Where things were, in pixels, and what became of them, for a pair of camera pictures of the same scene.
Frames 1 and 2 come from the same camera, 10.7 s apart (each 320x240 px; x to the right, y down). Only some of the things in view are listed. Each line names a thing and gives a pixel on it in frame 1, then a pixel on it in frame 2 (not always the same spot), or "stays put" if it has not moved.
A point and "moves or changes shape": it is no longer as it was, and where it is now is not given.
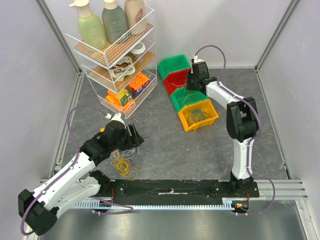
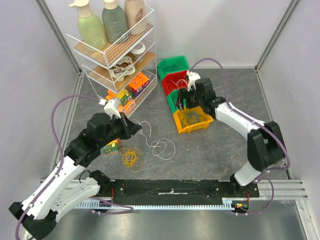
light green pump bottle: x=91 y=29 stays put
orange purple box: x=140 y=83 stays put
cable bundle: x=122 y=162 moves or changes shape
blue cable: x=199 y=115 moves or changes shape
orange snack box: x=113 y=98 stays put
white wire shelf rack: x=124 y=74 stays put
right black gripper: x=191 y=83 -> x=186 y=100
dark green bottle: x=114 y=22 stays put
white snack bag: x=123 y=68 stays put
